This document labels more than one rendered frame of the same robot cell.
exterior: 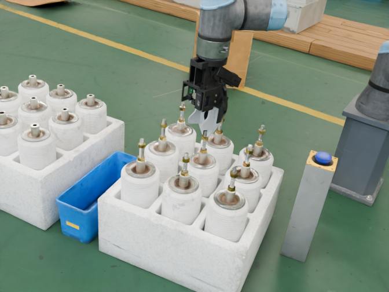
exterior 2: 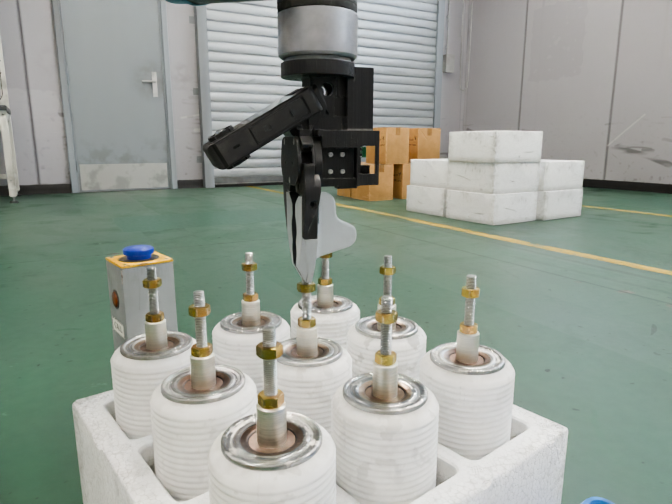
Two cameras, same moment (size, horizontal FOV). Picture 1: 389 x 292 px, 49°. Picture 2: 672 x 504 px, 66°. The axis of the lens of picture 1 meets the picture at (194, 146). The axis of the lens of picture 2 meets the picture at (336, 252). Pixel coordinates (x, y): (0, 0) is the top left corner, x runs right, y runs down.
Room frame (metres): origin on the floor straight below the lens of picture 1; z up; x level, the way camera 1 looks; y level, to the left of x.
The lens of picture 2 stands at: (1.36, 0.27, 0.47)
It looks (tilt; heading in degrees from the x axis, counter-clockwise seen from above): 12 degrees down; 211
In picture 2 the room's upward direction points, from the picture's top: straight up
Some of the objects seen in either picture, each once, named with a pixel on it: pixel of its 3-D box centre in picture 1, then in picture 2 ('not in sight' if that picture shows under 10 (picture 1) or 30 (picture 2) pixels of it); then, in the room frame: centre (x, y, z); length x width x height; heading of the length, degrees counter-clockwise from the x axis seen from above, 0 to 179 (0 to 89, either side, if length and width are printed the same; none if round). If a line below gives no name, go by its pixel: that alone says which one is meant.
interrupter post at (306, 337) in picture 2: (202, 156); (307, 340); (0.94, -0.02, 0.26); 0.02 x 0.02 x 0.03
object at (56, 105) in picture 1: (62, 119); not in sight; (1.23, 0.45, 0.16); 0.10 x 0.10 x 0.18
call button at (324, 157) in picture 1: (323, 158); (138, 254); (0.91, -0.32, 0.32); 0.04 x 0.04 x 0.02
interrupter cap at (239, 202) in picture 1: (229, 199); (325, 304); (0.79, -0.10, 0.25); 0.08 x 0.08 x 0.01
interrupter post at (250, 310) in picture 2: (245, 170); (251, 312); (0.90, -0.14, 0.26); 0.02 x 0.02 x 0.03
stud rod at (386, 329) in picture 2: (163, 131); (386, 338); (0.98, 0.09, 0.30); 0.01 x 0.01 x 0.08
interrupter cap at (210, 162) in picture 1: (202, 161); (307, 352); (0.94, -0.02, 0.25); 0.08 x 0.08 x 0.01
